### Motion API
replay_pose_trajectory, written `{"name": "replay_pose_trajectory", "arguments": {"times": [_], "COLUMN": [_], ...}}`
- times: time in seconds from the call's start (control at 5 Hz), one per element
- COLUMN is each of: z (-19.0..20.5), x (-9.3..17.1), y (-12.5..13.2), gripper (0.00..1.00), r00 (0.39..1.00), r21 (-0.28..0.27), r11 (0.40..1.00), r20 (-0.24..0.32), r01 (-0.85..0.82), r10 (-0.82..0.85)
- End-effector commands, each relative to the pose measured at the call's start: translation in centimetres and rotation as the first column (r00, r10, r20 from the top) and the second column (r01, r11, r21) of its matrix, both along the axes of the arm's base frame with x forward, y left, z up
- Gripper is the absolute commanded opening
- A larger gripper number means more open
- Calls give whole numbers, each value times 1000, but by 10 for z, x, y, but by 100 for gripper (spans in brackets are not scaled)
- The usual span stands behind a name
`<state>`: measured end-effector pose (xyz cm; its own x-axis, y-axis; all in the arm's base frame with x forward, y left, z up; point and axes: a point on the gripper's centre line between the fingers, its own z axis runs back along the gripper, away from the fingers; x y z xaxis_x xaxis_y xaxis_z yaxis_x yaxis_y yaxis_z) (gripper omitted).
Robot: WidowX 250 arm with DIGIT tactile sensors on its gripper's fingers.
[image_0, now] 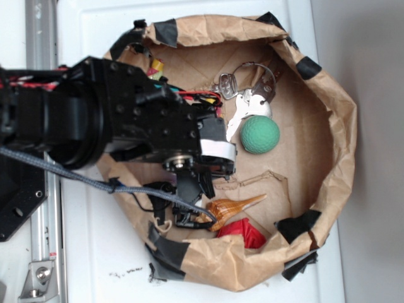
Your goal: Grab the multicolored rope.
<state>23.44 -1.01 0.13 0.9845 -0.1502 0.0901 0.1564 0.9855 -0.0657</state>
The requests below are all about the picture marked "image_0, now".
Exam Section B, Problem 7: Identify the aluminium rail with bracket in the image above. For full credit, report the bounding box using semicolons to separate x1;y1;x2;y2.
18;1;68;302

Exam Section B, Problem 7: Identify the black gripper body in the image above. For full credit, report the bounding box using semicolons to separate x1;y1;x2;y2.
162;105;237;202

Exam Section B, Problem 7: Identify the red cloth piece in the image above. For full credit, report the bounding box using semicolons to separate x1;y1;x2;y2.
217;218;266;249

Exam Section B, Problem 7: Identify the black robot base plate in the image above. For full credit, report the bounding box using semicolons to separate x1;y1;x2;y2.
0;156;47;242

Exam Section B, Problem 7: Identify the brown paper bag bin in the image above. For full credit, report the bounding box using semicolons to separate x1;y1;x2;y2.
114;13;357;292

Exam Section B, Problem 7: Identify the grey braided cable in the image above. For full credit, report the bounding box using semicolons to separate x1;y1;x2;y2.
0;146;218;225

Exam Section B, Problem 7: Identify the white tray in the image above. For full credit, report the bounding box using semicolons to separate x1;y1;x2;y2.
57;1;345;302

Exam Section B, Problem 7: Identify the brown spiral seashell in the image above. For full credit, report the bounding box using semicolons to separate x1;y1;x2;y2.
196;194;267;232

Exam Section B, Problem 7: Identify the multicolored twisted rope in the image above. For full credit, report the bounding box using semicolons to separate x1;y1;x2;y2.
146;57;165;81

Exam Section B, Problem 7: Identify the bunch of silver keys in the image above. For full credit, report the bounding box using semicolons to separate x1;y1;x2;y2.
210;62;278;141

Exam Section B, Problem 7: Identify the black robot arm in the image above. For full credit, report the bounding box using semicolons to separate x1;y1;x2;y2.
1;57;237;197

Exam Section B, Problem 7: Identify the green golf ball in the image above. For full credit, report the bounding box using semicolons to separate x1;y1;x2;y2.
240;116;280;154

